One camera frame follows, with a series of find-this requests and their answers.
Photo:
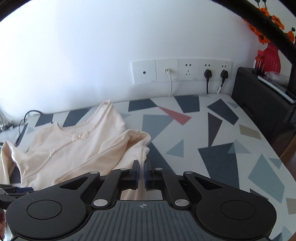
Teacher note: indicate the black plug right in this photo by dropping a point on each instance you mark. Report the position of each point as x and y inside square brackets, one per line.
[224, 75]

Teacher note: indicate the black side cabinet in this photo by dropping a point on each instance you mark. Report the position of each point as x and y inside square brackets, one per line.
[271, 112]

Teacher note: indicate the geometric patterned mat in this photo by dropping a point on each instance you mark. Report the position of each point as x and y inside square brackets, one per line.
[213, 136]

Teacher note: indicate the white wall socket panel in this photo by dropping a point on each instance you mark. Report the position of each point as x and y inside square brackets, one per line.
[164, 70]

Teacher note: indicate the orange artificial flowers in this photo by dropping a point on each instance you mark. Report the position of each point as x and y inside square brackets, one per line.
[262, 7]

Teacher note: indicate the black plug left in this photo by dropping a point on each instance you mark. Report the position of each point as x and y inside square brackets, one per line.
[207, 75]

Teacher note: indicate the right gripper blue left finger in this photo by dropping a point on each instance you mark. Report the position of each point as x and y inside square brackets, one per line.
[113, 184]

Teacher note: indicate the black plug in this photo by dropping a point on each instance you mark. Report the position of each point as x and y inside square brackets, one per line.
[224, 75]
[207, 75]

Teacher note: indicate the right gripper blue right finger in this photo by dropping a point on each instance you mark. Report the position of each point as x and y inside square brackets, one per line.
[167, 183]

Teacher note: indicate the red vase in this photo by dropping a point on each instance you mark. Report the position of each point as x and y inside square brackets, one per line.
[271, 59]

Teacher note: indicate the cream long-sleeve top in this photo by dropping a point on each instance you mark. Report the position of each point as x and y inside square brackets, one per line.
[102, 143]

